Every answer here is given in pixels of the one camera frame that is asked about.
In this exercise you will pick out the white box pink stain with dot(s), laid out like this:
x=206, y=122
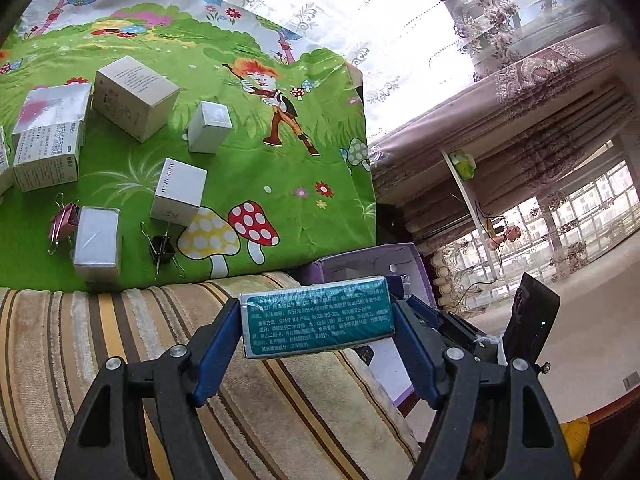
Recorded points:
x=54, y=105

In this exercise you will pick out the pink binder clip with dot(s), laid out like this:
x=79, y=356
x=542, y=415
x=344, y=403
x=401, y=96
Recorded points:
x=63, y=224

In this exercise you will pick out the wrapped white medicine box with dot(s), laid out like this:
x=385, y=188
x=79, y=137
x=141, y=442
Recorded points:
x=6, y=171

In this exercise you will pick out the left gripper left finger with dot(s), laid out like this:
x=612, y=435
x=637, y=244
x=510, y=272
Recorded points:
x=110, y=436

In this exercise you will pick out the green tissue pack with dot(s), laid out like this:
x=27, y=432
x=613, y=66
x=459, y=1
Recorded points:
x=464, y=163

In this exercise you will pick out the teal box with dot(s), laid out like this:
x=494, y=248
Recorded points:
x=308, y=319

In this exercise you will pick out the white medicine box text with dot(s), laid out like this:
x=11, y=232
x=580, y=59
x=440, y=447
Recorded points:
x=47, y=156

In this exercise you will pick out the black binder clip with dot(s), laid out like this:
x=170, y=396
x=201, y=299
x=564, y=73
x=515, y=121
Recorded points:
x=162, y=250

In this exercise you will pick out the purple cardboard box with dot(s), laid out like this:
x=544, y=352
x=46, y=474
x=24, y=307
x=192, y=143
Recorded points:
x=375, y=329

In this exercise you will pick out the white shelf board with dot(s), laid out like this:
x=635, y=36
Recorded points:
x=474, y=211

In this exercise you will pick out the large beige cardboard box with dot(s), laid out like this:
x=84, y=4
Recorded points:
x=133, y=97

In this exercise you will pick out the white jeyin cube box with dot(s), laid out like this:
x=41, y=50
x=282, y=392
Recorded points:
x=178, y=194

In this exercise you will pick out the green cartoon print cloth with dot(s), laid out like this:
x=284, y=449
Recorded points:
x=154, y=141

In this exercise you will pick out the silver white oblong box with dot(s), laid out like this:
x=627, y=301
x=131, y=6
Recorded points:
x=96, y=257

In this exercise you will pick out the pink toy on shelf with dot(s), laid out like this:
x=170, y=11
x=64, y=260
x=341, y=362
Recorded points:
x=507, y=234

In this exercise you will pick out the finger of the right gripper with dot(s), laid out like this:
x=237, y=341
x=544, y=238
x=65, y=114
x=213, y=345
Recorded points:
x=399, y=286

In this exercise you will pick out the small silver white box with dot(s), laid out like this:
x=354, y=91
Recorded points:
x=209, y=126

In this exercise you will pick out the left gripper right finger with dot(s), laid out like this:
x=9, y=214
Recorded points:
x=492, y=421

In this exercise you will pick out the yellow cushion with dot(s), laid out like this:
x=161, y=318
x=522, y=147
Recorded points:
x=576, y=434

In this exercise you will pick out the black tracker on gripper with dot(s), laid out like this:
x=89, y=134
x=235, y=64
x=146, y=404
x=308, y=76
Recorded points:
x=534, y=310

